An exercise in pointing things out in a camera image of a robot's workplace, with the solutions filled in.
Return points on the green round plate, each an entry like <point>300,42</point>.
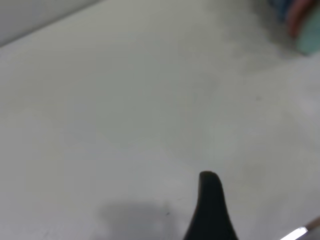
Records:
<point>310,37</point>

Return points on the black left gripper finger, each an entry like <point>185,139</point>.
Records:
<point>212,212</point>

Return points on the pink round plate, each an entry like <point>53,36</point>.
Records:
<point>298,15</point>

